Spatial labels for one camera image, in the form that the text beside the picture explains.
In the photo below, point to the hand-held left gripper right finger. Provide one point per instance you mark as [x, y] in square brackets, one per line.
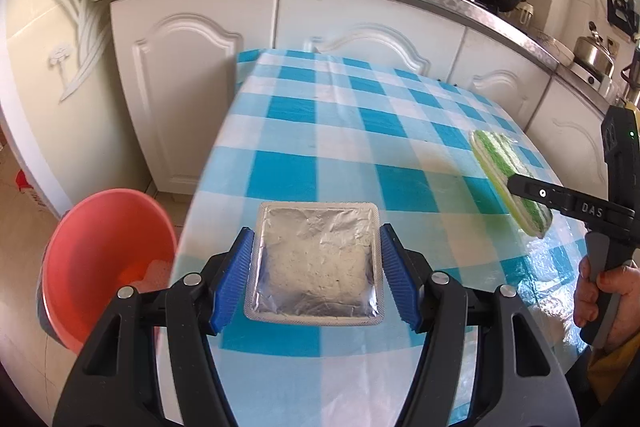
[397, 277]

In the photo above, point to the glass sliding door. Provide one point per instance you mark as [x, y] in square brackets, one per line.
[50, 57]

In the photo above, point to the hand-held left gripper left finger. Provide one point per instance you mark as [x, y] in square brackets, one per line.
[235, 277]

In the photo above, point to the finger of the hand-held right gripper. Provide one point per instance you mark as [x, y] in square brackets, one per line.
[537, 193]

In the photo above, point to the black wall holder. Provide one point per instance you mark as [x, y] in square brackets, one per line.
[625, 14]

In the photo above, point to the white patterned bowl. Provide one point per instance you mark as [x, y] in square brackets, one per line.
[555, 47]

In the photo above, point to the pink plastic basin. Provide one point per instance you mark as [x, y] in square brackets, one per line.
[100, 247]

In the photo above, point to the green striped sponge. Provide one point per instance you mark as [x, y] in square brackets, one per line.
[495, 152]

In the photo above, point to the blue white checked tablecloth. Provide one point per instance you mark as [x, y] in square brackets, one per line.
[360, 147]

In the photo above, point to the red box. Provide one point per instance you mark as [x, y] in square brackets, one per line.
[31, 192]

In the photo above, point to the silver foil packet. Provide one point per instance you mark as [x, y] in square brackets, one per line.
[312, 257]

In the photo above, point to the steel kettle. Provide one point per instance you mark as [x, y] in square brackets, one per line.
[595, 54]

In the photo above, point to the white kitchen cabinet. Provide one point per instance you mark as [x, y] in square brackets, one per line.
[190, 97]

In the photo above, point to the white cup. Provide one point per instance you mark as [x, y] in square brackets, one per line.
[522, 14]

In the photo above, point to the person's right hand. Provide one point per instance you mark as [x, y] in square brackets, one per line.
[625, 302]

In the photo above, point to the small induction cooker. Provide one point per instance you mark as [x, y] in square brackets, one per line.
[592, 79]

